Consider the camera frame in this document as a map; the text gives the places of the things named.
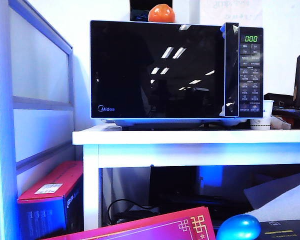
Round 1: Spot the plain white plastic cup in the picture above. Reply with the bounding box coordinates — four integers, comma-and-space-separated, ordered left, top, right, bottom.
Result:
262, 99, 275, 118

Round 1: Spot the black power adapter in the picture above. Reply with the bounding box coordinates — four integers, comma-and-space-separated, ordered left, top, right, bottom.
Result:
113, 209, 161, 224

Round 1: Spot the grey cardboard sheet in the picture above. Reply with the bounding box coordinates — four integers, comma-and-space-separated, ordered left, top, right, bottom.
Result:
243, 171, 300, 211

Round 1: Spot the black router with antenna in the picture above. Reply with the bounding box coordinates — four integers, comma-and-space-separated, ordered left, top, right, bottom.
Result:
263, 54, 300, 118

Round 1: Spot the black box with gold print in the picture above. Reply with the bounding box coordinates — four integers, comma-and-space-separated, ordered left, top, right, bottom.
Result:
258, 219, 300, 240

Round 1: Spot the black flat device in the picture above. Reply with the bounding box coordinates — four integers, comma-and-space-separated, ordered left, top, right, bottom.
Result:
158, 191, 253, 221

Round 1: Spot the grey office partition panel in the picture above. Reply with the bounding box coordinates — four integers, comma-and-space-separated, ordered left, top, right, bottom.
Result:
0, 0, 75, 240

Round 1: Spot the thin black cable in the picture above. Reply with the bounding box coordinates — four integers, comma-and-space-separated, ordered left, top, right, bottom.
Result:
107, 198, 156, 226

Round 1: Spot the large black box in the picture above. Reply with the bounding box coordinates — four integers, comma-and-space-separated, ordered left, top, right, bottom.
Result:
148, 166, 198, 198

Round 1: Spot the red and blue carton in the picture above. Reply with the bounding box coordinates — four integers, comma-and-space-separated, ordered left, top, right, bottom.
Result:
16, 160, 85, 240

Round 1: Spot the white foam sheet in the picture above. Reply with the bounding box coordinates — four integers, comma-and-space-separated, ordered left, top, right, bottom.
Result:
244, 181, 300, 223

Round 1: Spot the white table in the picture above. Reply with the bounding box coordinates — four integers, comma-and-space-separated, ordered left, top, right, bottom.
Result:
72, 124, 300, 231

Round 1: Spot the orange and white snack packet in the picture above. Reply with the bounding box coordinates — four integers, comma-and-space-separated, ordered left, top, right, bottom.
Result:
269, 114, 295, 130

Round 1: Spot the shiny blue egg-shaped object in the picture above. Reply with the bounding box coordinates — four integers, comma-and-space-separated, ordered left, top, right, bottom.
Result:
215, 214, 262, 240

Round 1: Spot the patterned white paper cup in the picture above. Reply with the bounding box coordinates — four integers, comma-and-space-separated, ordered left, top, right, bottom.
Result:
249, 117, 272, 131

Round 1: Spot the orange fruit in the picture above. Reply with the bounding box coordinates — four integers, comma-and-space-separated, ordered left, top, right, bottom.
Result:
147, 5, 176, 23

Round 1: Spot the magenta gift box gold pattern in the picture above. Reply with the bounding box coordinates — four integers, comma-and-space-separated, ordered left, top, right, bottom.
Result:
43, 206, 217, 240

